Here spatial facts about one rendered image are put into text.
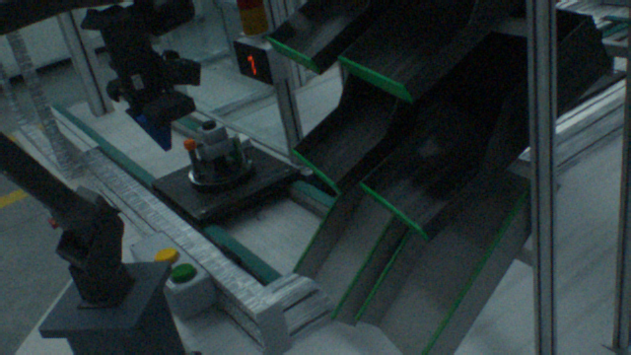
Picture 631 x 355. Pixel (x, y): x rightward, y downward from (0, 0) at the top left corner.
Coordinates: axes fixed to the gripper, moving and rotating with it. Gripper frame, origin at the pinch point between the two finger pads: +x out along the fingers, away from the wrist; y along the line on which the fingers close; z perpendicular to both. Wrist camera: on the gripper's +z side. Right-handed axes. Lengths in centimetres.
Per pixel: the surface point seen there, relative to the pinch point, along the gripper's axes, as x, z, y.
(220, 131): 18.2, 19.8, 28.8
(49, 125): 22, -2, 86
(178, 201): 28.2, 6.7, 29.0
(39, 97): 15, -1, 87
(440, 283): 19.4, 16.0, -37.0
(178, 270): 27.4, -3.8, 6.5
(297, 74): 38, 71, 83
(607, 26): 36, 133, 18
